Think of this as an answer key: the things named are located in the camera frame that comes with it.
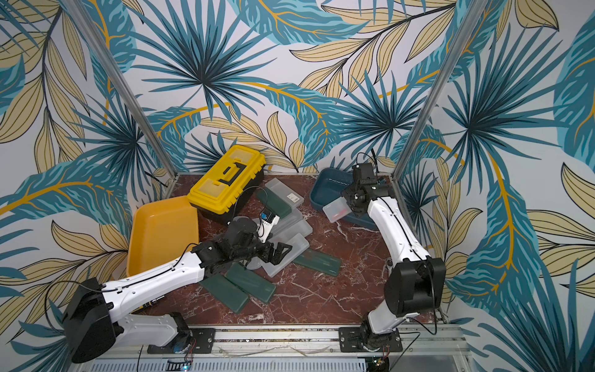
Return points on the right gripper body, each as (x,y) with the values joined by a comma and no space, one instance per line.
(352,195)

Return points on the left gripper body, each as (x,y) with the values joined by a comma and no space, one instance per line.
(256,248)

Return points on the clear rectangular case front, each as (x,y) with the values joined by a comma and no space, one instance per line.
(298,245)

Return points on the clear case with red pen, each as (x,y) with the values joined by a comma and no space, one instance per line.
(337,209)

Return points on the green pencil case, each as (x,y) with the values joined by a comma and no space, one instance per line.
(274,203)
(251,283)
(319,262)
(226,292)

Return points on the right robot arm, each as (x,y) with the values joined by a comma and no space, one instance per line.
(416,280)

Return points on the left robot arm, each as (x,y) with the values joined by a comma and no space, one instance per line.
(101,316)

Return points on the clear case lower stack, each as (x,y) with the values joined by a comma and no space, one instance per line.
(302,228)

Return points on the clear case stack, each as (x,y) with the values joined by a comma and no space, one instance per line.
(302,228)
(288,221)

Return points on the teal plastic tray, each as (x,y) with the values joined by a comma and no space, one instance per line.
(329,186)

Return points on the clear case middle stack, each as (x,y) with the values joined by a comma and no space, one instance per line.
(288,221)

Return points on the yellow black toolbox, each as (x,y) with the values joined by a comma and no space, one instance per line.
(228,185)

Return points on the clear case with barcode label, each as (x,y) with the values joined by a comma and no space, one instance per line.
(285,193)

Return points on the yellow plastic tray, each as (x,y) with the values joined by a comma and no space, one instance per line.
(161,232)

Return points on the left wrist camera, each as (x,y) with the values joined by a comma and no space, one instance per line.
(267,221)

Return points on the aluminium front rail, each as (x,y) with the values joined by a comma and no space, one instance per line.
(298,348)

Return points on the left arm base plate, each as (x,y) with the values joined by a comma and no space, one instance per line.
(195,340)

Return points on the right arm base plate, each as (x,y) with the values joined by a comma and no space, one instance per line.
(360,339)

